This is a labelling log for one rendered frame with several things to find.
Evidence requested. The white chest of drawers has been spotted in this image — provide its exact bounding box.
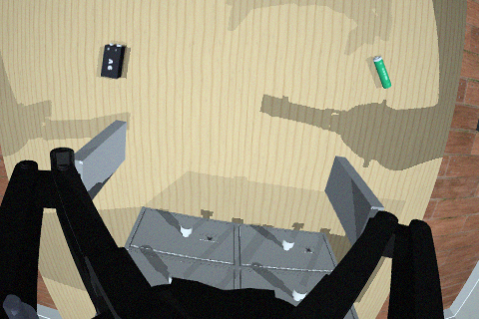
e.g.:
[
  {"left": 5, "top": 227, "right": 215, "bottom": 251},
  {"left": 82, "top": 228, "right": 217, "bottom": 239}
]
[{"left": 124, "top": 207, "right": 338, "bottom": 289}]

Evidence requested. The green aa battery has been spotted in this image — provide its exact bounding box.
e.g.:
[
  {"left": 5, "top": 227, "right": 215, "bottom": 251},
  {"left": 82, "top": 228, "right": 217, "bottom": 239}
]
[{"left": 373, "top": 56, "right": 391, "bottom": 89}]

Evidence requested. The grey drawer front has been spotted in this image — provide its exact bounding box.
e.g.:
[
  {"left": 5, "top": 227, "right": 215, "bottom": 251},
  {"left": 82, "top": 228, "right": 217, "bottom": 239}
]
[
  {"left": 129, "top": 250, "right": 234, "bottom": 290},
  {"left": 239, "top": 225, "right": 335, "bottom": 273},
  {"left": 131, "top": 209, "right": 234, "bottom": 265},
  {"left": 239, "top": 269, "right": 324, "bottom": 306}
]

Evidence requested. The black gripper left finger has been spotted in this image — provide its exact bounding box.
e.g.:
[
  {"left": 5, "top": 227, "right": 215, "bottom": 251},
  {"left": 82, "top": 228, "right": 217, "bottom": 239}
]
[{"left": 0, "top": 120, "right": 181, "bottom": 319}]

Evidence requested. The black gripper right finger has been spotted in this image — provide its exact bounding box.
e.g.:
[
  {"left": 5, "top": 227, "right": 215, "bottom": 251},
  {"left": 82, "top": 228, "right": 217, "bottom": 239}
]
[{"left": 281, "top": 156, "right": 444, "bottom": 319}]

